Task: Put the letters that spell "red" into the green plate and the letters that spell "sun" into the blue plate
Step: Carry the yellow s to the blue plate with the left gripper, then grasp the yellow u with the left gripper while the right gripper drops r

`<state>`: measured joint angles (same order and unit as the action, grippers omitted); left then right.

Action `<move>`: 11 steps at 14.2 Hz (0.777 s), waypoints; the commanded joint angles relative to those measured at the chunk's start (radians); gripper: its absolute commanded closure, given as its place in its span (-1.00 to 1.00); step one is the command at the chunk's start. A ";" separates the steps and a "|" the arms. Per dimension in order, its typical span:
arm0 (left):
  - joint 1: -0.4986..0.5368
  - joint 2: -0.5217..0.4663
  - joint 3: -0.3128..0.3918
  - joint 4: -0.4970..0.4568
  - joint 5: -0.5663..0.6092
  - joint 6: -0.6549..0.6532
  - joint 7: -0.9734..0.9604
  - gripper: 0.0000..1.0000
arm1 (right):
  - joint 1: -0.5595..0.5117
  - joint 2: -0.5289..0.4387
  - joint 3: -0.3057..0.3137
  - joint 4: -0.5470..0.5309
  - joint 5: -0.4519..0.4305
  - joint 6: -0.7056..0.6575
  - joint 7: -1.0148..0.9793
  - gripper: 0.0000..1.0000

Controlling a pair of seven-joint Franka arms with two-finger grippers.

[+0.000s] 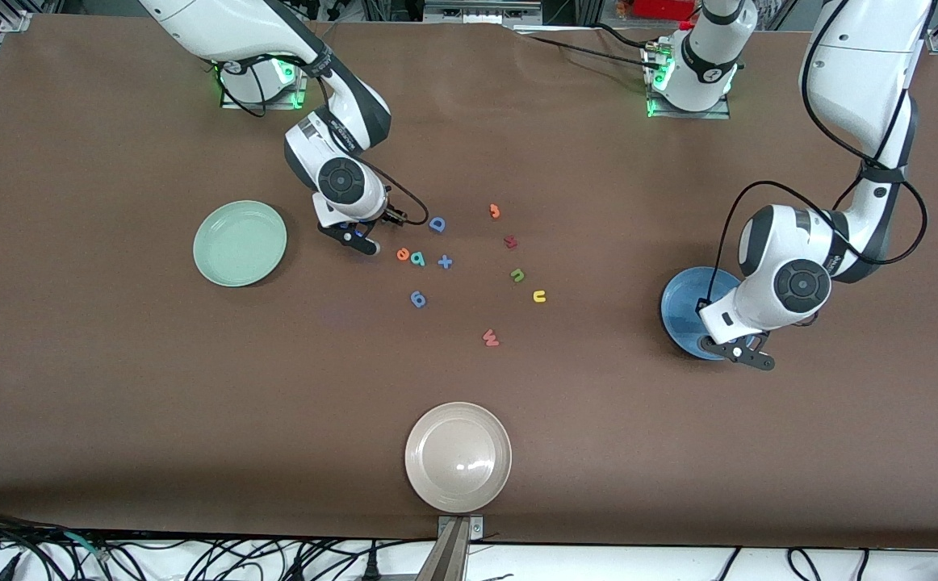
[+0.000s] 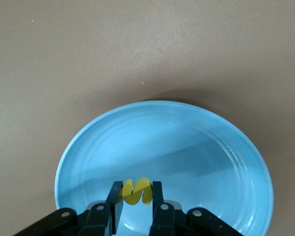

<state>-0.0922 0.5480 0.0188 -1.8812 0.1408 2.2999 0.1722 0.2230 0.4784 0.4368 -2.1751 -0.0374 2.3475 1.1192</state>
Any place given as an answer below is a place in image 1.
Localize blue plate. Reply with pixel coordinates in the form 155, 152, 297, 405
660, 266, 748, 361

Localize pale green plate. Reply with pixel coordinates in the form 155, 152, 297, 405
193, 200, 288, 288

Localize grey metal equipment rack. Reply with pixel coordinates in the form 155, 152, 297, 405
425, 0, 542, 25

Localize beige plate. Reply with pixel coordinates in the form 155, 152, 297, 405
404, 402, 513, 514

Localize red box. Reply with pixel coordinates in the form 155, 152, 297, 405
634, 0, 697, 21

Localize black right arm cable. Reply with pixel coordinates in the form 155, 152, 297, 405
211, 56, 429, 227

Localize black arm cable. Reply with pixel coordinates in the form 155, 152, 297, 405
706, 0, 930, 324
211, 56, 429, 227

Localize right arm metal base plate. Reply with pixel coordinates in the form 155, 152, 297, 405
220, 56, 310, 111

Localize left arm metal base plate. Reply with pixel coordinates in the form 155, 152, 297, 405
645, 40, 732, 120

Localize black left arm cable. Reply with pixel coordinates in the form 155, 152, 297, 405
706, 0, 930, 324

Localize black cable across table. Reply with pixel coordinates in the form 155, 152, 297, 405
509, 23, 657, 69

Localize aluminium camera post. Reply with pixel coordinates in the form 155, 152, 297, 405
417, 515, 486, 581

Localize teal cable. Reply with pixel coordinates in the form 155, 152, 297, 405
64, 531, 111, 563

